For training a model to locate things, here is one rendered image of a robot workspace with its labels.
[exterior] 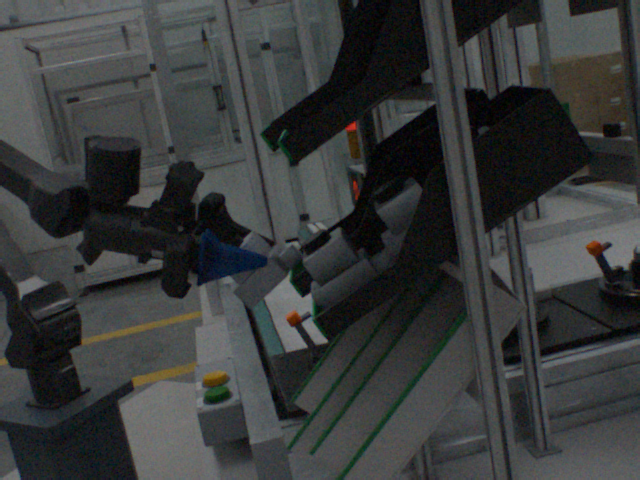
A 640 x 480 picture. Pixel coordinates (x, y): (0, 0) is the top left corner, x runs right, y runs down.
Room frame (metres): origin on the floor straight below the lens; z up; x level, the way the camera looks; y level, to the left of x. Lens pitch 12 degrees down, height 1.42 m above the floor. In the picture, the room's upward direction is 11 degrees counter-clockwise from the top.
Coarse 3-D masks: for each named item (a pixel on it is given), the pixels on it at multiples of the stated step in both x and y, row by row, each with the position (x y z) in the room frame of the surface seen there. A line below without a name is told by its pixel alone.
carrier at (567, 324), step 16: (544, 288) 1.27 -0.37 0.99; (544, 304) 1.24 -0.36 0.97; (560, 304) 1.23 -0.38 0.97; (544, 320) 1.13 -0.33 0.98; (560, 320) 1.16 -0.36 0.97; (576, 320) 1.14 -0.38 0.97; (592, 320) 1.13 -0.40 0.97; (512, 336) 1.11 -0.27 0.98; (544, 336) 1.10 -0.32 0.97; (560, 336) 1.09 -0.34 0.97; (576, 336) 1.08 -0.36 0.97; (592, 336) 1.07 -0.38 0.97; (608, 336) 1.08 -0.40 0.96; (512, 352) 1.07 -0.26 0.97; (544, 352) 1.06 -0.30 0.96
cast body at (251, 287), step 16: (240, 240) 0.86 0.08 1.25; (256, 240) 0.87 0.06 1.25; (272, 256) 0.85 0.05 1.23; (288, 256) 0.86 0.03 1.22; (256, 272) 0.85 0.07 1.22; (272, 272) 0.85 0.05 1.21; (288, 272) 0.85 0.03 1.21; (240, 288) 0.85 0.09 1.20; (256, 288) 0.85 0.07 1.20; (272, 288) 0.85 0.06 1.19; (256, 304) 0.85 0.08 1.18
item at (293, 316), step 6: (294, 312) 1.13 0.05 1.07; (288, 318) 1.13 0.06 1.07; (294, 318) 1.13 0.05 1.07; (300, 318) 1.13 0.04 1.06; (306, 318) 1.13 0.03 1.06; (294, 324) 1.13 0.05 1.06; (300, 324) 1.13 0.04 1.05; (300, 330) 1.13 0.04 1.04; (300, 336) 1.13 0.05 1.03; (306, 336) 1.13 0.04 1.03; (306, 342) 1.13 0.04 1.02; (312, 342) 1.13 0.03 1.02; (312, 348) 1.13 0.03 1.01; (312, 354) 1.13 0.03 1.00
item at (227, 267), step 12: (204, 240) 0.81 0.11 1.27; (216, 240) 0.84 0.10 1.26; (204, 252) 0.82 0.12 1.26; (216, 252) 0.84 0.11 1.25; (228, 252) 0.83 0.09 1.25; (240, 252) 0.83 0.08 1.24; (252, 252) 0.84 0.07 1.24; (204, 264) 0.83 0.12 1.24; (216, 264) 0.84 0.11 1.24; (228, 264) 0.84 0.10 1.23; (240, 264) 0.84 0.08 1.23; (252, 264) 0.84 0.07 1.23; (264, 264) 0.84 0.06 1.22; (204, 276) 0.83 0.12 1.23; (216, 276) 0.83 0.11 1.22
